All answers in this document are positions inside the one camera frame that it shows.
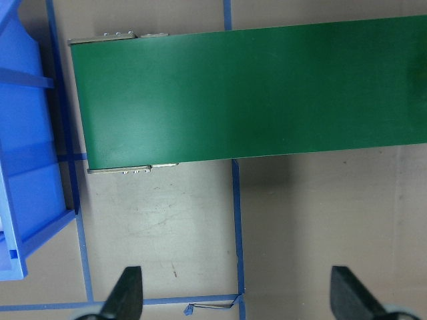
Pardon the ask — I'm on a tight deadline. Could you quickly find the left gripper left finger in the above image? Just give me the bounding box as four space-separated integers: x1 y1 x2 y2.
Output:
99 266 143 319

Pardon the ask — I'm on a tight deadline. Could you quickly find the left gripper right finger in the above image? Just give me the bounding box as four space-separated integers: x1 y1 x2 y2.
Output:
330 266 387 319

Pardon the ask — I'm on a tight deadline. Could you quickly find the left blue plastic bin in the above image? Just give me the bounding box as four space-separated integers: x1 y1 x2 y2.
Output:
1 1 75 281

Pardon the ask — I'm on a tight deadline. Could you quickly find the green conveyor belt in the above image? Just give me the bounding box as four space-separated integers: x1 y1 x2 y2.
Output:
70 15 426 171

